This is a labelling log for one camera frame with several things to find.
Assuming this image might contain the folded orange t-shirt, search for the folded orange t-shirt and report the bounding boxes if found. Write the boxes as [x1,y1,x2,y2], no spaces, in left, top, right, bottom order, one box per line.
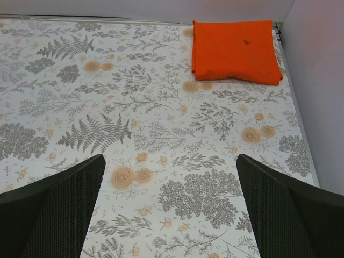
[191,20,283,86]

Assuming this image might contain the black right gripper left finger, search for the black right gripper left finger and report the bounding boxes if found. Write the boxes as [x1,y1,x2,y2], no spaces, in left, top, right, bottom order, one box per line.
[1,154,105,257]

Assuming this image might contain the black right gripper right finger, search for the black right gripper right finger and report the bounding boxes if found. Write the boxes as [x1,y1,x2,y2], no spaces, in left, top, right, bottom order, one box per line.
[236,154,343,257]

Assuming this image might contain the floral patterned table mat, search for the floral patterned table mat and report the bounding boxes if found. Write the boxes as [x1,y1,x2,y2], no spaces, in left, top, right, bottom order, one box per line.
[1,19,314,257]

